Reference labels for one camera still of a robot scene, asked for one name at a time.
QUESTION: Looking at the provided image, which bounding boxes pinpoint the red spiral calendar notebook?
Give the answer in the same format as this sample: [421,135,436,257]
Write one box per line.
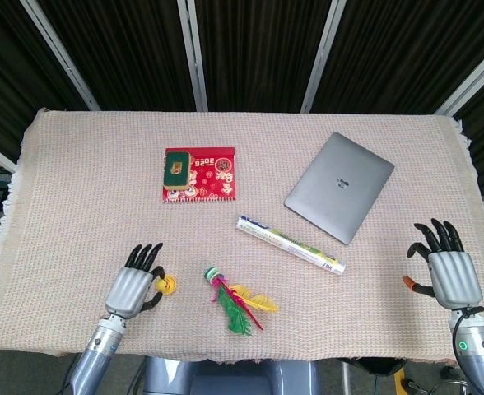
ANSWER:
[161,146,236,204]

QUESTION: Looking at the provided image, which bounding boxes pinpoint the colourful feather shuttlecock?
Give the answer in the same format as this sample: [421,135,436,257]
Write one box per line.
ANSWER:
[203,266,280,337]

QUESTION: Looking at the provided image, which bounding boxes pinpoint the cling film roll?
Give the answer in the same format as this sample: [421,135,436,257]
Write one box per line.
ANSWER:
[235,215,347,277]

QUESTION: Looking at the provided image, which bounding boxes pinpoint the dark pleated curtain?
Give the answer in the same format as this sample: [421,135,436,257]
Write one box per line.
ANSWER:
[0,0,484,201]

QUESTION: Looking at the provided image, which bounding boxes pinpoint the small green box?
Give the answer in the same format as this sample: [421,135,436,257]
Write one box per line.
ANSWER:
[163,150,192,191]

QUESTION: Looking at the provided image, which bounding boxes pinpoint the grey-blue robot torso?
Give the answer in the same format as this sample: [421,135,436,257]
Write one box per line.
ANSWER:
[142,356,321,395]

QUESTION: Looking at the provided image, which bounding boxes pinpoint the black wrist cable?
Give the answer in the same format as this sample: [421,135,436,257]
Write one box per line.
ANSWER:
[453,306,484,365]

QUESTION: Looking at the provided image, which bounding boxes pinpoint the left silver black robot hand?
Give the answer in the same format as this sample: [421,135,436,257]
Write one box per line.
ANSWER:
[104,242,167,321]

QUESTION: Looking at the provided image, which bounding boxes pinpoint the grey closed laptop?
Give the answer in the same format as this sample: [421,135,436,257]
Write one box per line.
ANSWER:
[283,131,395,246]

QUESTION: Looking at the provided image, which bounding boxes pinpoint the beige woven tablecloth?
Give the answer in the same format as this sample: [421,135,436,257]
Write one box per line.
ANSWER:
[0,107,484,365]

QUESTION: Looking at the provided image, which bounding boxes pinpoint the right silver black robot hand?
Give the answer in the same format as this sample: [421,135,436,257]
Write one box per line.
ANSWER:
[402,217,484,309]

